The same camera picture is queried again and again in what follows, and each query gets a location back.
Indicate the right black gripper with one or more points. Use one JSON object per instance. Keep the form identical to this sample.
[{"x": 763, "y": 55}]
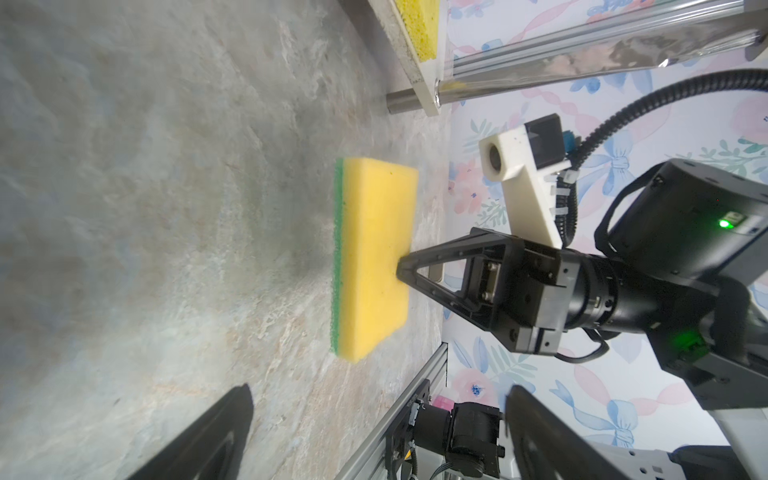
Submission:
[{"x": 528, "y": 295}]

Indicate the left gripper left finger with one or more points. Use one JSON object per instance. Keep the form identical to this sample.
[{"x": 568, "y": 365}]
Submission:
[{"x": 212, "y": 447}]

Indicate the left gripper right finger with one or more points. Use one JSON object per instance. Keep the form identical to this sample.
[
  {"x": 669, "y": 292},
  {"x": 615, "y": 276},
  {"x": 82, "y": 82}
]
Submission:
[{"x": 545, "y": 447}]

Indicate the yellow sponge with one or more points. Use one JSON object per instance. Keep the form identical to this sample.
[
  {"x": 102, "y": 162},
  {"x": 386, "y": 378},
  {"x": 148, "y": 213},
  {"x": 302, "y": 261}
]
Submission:
[
  {"x": 421, "y": 19},
  {"x": 374, "y": 211}
]

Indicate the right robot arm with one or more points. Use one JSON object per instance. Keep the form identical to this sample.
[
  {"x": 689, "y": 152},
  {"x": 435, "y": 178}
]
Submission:
[{"x": 676, "y": 266}]

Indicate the white two-tier metal shelf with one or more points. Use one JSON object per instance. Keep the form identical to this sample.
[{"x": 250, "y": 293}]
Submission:
[{"x": 658, "y": 36}]

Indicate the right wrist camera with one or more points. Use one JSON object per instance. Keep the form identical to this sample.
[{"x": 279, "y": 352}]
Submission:
[{"x": 525, "y": 162}]

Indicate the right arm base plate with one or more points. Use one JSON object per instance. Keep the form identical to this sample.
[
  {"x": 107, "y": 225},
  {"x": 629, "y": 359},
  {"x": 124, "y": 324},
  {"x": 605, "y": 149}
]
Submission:
[{"x": 400, "y": 458}]

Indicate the aluminium front rail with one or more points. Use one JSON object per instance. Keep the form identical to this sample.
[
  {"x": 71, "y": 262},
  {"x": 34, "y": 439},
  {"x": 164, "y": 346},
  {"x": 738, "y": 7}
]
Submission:
[{"x": 382, "y": 454}]

